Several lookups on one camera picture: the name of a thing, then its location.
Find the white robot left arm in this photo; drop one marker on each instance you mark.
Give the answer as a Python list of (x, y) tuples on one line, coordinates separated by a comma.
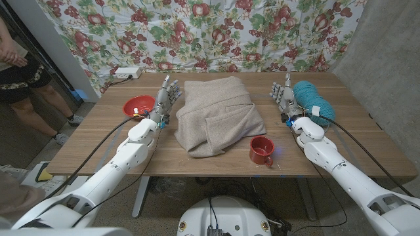
[(105, 177)]

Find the red enamel cup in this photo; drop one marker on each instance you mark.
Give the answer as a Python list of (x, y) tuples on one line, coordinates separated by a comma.
[(260, 150)]

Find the floral fruit print backdrop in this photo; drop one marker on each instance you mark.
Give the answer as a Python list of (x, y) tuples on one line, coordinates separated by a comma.
[(203, 36)]

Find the person in black shorts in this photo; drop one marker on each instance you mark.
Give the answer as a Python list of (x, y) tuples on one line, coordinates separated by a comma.
[(23, 82)]

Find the teal yarn skein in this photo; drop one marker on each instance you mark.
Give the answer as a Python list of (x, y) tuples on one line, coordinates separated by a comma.
[(311, 96)]

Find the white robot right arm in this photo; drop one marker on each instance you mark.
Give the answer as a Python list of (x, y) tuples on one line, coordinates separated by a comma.
[(354, 183)]

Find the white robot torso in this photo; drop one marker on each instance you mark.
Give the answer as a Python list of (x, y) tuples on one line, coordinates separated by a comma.
[(223, 216)]

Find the beige wool coat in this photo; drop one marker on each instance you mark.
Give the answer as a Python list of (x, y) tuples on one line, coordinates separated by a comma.
[(213, 114)]

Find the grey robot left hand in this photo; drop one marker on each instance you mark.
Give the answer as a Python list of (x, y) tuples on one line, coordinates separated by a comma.
[(163, 100)]

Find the white power strip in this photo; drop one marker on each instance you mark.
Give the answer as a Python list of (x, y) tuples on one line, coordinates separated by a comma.
[(127, 72)]

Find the yellow black floor object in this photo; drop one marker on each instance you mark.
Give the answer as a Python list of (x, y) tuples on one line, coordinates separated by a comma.
[(42, 173)]

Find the white table leg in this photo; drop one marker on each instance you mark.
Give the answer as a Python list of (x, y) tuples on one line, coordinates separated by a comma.
[(306, 198), (140, 196)]

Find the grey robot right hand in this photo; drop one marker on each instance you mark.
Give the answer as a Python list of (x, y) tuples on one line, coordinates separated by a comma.
[(287, 100)]

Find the red bowl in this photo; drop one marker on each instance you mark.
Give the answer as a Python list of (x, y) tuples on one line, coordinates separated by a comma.
[(139, 103)]

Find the clear plastic bag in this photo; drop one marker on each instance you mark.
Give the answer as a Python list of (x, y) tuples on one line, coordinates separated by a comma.
[(170, 187)]

